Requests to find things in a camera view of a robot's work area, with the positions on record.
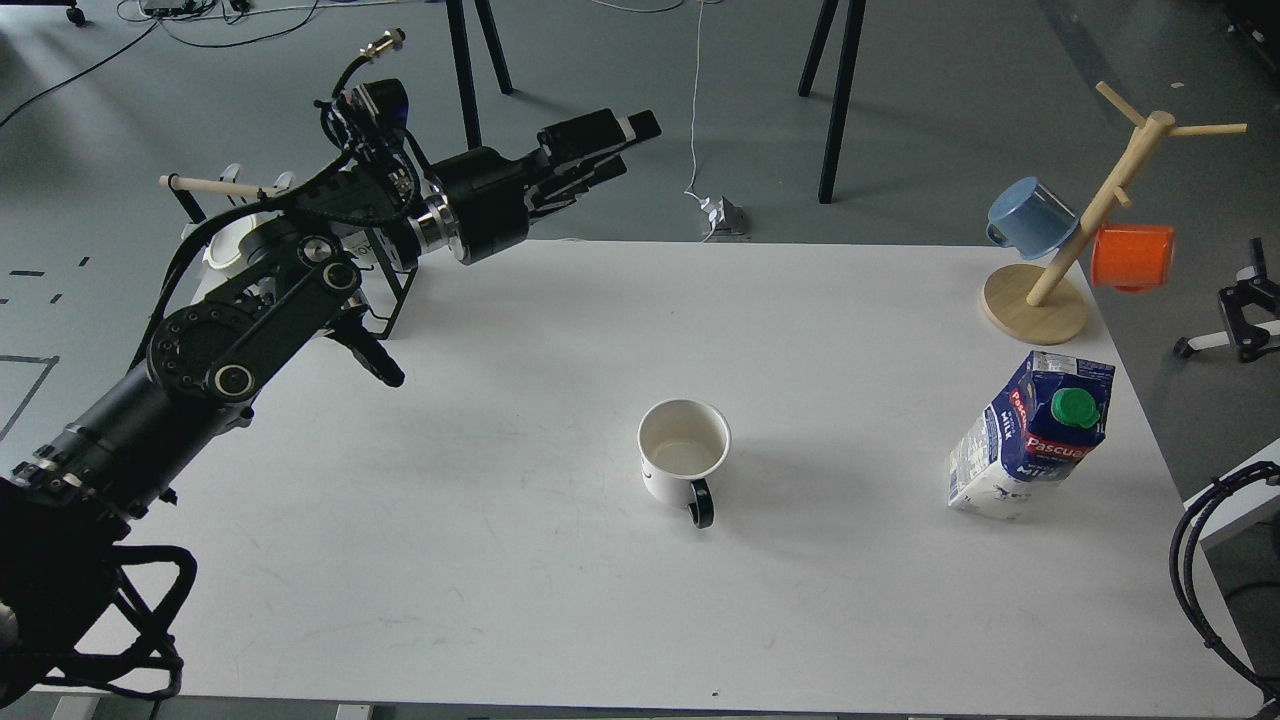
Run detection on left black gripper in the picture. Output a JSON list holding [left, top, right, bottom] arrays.
[[425, 108, 662, 265]]

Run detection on white mug black handle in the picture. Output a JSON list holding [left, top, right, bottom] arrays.
[[637, 398, 732, 530]]

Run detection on blue white milk carton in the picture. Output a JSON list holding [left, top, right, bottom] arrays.
[[947, 350, 1116, 521]]

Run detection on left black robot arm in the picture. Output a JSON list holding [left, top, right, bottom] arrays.
[[3, 29, 660, 705]]

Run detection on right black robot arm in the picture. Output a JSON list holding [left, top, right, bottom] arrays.
[[1167, 237, 1277, 714]]

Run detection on blue cup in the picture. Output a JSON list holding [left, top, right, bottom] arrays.
[[986, 176, 1080, 260]]

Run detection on orange cup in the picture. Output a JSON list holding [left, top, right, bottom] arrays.
[[1089, 224, 1176, 293]]

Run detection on black table legs left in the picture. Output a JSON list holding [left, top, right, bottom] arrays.
[[444, 1, 515, 151]]

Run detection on black table legs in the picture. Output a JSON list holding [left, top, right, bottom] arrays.
[[444, 1, 515, 151], [797, 1, 868, 205]]

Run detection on black table legs right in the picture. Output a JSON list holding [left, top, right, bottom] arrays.
[[797, 1, 868, 205]]

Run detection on white mug on rack front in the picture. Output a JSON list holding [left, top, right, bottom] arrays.
[[202, 214, 261, 277]]

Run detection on wooden mug tree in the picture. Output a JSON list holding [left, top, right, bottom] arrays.
[[980, 81, 1248, 346]]

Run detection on white chair base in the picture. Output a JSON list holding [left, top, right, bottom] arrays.
[[1172, 320, 1279, 363]]

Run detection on white side table corner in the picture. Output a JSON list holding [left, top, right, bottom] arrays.
[[1199, 482, 1279, 551]]

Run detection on white floor cable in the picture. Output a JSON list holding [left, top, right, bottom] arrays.
[[590, 0, 723, 241]]

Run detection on black wire mug rack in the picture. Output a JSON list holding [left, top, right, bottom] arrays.
[[159, 163, 417, 340]]

